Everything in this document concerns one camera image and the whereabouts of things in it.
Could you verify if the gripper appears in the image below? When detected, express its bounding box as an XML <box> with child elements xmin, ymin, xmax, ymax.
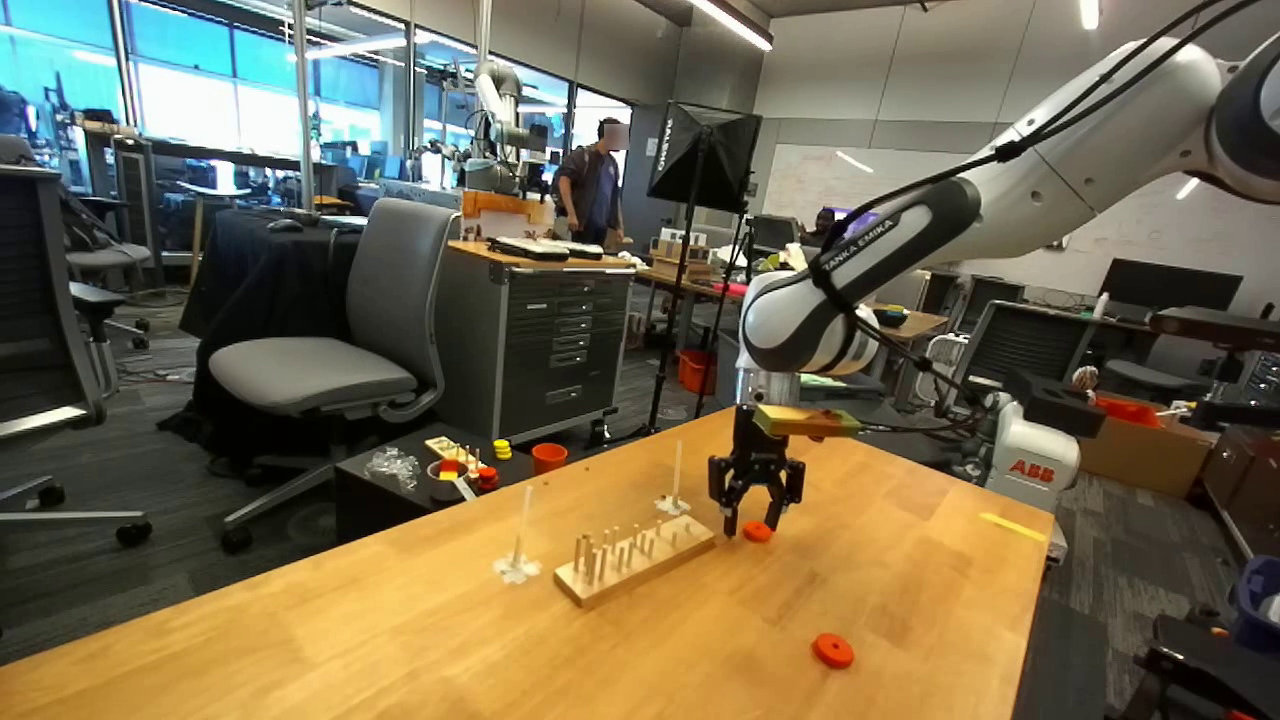
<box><xmin>708</xmin><ymin>405</ymin><xmax>807</xmax><ymax>539</ymax></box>

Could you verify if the wooden platform with pegs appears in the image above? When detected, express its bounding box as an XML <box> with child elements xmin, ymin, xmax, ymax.
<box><xmin>553</xmin><ymin>514</ymin><xmax>718</xmax><ymax>610</ymax></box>

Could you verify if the clear plastic peg stand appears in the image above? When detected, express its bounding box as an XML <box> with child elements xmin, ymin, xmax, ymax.
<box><xmin>492</xmin><ymin>486</ymin><xmax>543</xmax><ymax>585</ymax></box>
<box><xmin>654</xmin><ymin>439</ymin><xmax>694</xmax><ymax>518</ymax></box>

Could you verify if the orange bucket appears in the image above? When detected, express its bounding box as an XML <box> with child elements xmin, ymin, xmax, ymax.
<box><xmin>677</xmin><ymin>347</ymin><xmax>718</xmax><ymax>397</ymax></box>

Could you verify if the yellow tape strip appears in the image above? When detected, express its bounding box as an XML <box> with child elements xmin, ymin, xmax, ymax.
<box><xmin>978</xmin><ymin>511</ymin><xmax>1048</xmax><ymax>544</ymax></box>

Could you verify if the grey tool cabinet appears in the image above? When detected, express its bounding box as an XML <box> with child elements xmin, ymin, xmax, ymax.
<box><xmin>436</xmin><ymin>240</ymin><xmax>638</xmax><ymax>444</ymax></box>

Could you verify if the white industrial robot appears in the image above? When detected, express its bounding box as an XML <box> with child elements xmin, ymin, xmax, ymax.
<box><xmin>958</xmin><ymin>392</ymin><xmax>1083</xmax><ymax>517</ymax></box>

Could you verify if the black mesh office chair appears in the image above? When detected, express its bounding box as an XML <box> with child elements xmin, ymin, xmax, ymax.
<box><xmin>948</xmin><ymin>299</ymin><xmax>1103</xmax><ymax>403</ymax></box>

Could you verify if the whiteboard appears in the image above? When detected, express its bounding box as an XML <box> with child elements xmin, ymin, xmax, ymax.
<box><xmin>764</xmin><ymin>142</ymin><xmax>1001</xmax><ymax>233</ymax></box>

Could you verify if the wooden peg toy board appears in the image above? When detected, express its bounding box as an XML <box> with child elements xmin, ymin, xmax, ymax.
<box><xmin>424</xmin><ymin>435</ymin><xmax>483</xmax><ymax>471</ymax></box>

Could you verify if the keyboard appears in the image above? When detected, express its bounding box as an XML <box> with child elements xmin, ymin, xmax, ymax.
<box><xmin>486</xmin><ymin>235</ymin><xmax>607</xmax><ymax>264</ymax></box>

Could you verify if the softbox light on stand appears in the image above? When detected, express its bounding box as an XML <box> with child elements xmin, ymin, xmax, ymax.
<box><xmin>644</xmin><ymin>100</ymin><xmax>764</xmax><ymax>437</ymax></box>

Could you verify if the person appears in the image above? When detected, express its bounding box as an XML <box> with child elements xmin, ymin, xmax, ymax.
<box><xmin>551</xmin><ymin>117</ymin><xmax>632</xmax><ymax>252</ymax></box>

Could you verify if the clear plastic bag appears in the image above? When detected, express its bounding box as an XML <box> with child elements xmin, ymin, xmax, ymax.
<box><xmin>364</xmin><ymin>447</ymin><xmax>421</xmax><ymax>492</ymax></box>

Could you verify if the cardboard box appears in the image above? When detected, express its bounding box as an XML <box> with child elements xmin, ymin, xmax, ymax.
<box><xmin>1078</xmin><ymin>398</ymin><xmax>1217</xmax><ymax>499</ymax></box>

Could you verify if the small black side table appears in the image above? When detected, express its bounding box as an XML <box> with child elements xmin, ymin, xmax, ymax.
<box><xmin>334</xmin><ymin>424</ymin><xmax>593</xmax><ymax>546</ymax></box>

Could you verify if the grey office chair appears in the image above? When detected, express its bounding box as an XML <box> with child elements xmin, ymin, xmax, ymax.
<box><xmin>207</xmin><ymin>197</ymin><xmax>462</xmax><ymax>555</ymax></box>

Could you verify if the monitor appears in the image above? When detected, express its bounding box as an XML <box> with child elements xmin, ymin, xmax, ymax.
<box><xmin>1097</xmin><ymin>257</ymin><xmax>1245</xmax><ymax>323</ymax></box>

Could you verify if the table with black cloth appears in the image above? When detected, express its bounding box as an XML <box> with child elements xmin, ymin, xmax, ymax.
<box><xmin>160</xmin><ymin>205</ymin><xmax>367</xmax><ymax>456</ymax></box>

